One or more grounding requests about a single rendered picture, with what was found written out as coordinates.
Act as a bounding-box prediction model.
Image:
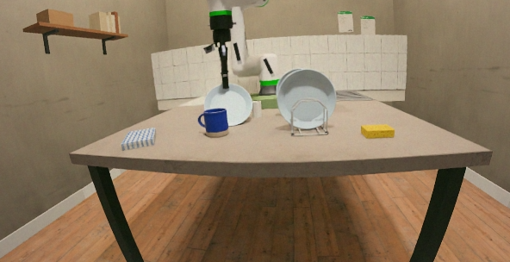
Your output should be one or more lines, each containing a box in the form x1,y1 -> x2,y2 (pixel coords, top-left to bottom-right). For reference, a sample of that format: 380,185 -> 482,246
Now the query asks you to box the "dark blue mug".
198,108 -> 229,138

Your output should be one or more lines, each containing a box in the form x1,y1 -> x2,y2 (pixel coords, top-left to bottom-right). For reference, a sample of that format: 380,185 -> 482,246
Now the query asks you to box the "white tiled splashback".
151,34 -> 407,110

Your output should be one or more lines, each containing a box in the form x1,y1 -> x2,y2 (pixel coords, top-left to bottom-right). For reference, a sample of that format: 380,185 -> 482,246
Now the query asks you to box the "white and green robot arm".
207,0 -> 280,96

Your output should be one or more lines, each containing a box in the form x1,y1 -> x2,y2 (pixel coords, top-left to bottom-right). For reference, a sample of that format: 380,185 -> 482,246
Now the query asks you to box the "yellow sponge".
361,124 -> 395,139

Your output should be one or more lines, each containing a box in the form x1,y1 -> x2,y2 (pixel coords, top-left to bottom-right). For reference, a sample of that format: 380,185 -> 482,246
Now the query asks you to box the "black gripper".
213,29 -> 232,89

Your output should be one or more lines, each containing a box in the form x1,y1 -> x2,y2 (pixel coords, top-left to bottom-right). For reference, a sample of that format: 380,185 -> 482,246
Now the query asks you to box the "blue and white checked towel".
121,128 -> 156,151

